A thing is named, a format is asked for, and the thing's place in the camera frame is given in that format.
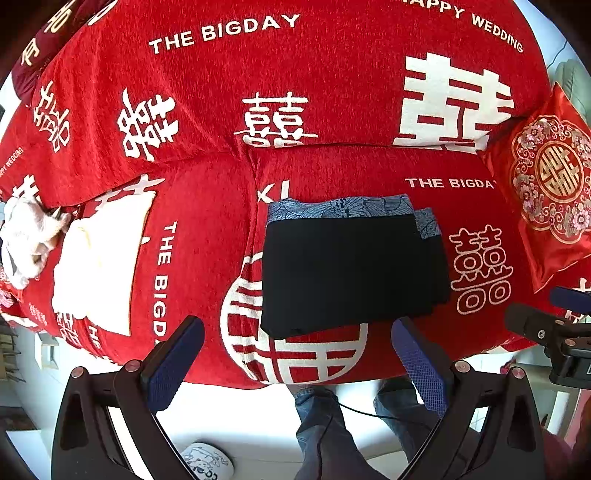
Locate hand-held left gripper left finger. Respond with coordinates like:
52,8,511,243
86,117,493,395
51,316,206,480

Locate black cable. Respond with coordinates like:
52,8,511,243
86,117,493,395
336,401,404,422

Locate red embroidered pillow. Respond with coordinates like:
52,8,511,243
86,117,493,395
480,83,591,294

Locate dark red printed cushion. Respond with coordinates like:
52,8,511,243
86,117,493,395
11,0,116,102

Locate black pants with blue waistband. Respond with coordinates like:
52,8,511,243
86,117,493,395
260,194,451,340

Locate folded cream cloth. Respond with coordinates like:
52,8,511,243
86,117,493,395
52,191,155,335

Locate red printed sofa cover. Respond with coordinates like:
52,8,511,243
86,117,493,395
0,0,568,386

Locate white patterned slipper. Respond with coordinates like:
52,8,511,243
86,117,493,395
180,443,237,480

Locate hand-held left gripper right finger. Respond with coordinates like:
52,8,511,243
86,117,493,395
392,316,546,480

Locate crumpled white cloth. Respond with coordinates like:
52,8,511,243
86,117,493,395
0,198,71,289

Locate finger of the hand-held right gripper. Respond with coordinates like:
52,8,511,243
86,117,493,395
549,286,591,311
505,303,591,352

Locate person's blue jeans leg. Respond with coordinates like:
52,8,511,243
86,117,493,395
293,385,384,480
373,378,481,480

